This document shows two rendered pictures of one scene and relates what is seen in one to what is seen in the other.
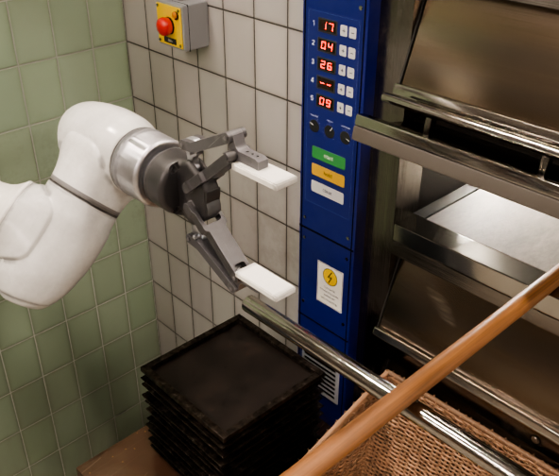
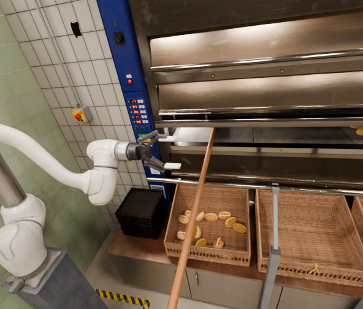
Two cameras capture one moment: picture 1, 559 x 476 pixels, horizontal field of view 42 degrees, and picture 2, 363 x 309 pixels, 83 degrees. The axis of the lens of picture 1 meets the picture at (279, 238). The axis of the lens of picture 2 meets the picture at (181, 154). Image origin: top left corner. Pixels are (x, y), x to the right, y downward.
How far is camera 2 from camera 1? 0.33 m
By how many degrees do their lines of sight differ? 24
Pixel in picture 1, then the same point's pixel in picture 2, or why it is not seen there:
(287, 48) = (120, 111)
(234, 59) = (103, 119)
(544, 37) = (192, 88)
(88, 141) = (103, 151)
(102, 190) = (113, 162)
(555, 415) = (221, 172)
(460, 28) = (170, 92)
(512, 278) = (202, 146)
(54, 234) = (106, 180)
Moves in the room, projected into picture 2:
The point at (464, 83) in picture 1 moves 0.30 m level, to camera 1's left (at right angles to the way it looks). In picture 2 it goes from (176, 105) to (133, 119)
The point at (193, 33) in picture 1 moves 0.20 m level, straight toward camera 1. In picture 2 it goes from (87, 116) to (97, 122)
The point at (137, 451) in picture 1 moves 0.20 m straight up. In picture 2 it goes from (120, 238) to (112, 221)
